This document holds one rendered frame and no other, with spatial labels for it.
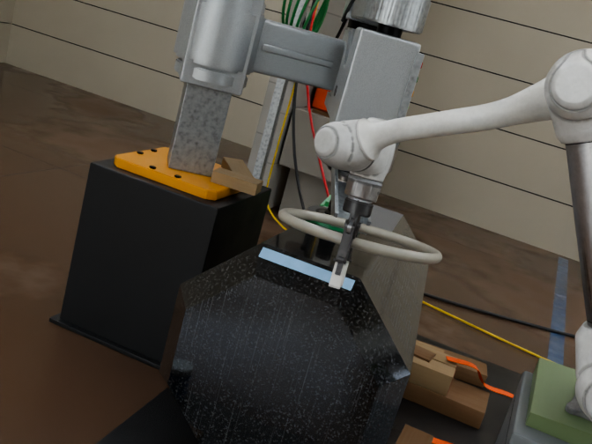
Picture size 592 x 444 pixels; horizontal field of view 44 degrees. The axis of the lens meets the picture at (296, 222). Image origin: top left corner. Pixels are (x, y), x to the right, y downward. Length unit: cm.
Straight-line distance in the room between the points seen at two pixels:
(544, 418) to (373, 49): 140
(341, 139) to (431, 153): 600
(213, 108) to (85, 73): 631
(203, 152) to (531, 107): 174
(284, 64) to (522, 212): 482
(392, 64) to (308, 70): 66
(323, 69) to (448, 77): 447
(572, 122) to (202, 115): 190
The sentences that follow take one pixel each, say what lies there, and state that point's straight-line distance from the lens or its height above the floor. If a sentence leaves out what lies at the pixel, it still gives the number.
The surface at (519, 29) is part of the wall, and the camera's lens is 756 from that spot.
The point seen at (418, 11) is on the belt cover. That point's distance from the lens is 262.
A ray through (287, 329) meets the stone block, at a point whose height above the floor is 61.
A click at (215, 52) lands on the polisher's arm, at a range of 300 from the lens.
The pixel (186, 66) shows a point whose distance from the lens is 304.
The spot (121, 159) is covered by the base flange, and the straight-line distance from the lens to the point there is 313.
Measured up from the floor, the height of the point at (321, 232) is 101.
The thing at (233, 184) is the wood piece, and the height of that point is 80.
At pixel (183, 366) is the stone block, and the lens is 247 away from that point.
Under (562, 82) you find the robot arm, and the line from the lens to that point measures 148.
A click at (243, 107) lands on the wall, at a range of 828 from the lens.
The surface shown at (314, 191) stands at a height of 26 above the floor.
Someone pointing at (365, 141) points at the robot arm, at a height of 130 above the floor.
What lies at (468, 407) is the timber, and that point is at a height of 10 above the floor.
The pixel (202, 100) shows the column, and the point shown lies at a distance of 310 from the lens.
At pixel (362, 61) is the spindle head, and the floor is 143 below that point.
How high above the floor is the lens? 153
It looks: 15 degrees down
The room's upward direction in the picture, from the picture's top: 16 degrees clockwise
